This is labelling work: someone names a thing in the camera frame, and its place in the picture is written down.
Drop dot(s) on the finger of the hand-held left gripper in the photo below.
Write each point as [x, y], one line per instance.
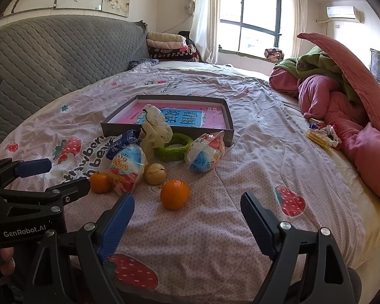
[72, 189]
[34, 166]

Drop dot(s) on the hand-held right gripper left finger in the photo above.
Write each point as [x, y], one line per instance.
[117, 224]

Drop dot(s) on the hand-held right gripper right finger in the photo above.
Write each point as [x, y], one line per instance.
[256, 218]

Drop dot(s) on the mandarin orange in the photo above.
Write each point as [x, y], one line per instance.
[174, 194]
[100, 182]

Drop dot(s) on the red snack bag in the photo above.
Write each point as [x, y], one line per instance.
[205, 155]
[126, 167]

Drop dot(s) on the beige ball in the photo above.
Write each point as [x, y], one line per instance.
[155, 174]

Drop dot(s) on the blue snack packet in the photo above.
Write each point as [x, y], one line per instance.
[122, 142]

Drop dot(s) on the grey cardboard box tray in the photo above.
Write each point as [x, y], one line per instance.
[229, 126]

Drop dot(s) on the cream plastic bag black trim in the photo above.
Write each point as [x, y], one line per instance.
[155, 123]

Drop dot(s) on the person's left hand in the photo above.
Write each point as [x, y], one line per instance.
[6, 259]

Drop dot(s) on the yellow cracker packet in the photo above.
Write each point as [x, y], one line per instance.
[315, 137]

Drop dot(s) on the grey quilted headboard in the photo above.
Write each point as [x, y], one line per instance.
[50, 57]

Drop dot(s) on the floral scrunchie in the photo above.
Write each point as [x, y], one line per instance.
[331, 134]

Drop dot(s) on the candy wrapper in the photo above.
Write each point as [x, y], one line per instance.
[316, 121]

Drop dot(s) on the pink picture book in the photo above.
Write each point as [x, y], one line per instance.
[183, 109]

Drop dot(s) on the magenta quilt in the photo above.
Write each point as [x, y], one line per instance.
[323, 95]

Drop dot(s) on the blue patterned cloth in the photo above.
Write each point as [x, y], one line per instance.
[142, 62]

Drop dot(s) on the white window ledge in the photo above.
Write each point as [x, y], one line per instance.
[243, 61]

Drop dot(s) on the floral folded cloth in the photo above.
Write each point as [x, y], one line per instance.
[274, 54]

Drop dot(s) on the dark patterned folded blanket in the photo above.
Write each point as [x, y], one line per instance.
[174, 55]

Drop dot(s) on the green blanket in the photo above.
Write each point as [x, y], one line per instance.
[323, 63]

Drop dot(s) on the pink folded blanket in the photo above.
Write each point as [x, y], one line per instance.
[164, 45]

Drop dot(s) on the salmon quilted pad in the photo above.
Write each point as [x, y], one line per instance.
[361, 79]

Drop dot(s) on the cream folded blanket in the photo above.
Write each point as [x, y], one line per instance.
[164, 36]

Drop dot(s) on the black framed window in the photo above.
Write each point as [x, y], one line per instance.
[256, 27]

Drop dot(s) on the white curtain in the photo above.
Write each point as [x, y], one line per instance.
[205, 19]
[297, 22]

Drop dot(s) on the white air conditioner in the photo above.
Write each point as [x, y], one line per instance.
[343, 13]

